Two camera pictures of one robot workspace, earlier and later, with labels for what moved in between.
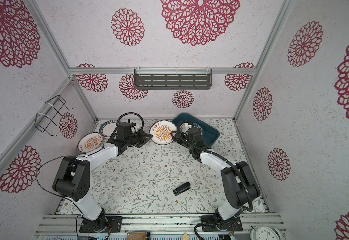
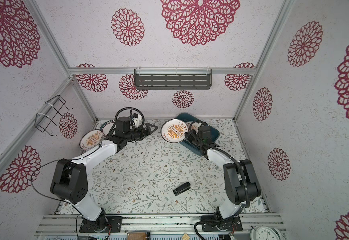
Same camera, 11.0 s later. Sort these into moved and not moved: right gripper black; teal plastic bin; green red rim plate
Moved: right gripper black
Not moved: teal plastic bin; green red rim plate
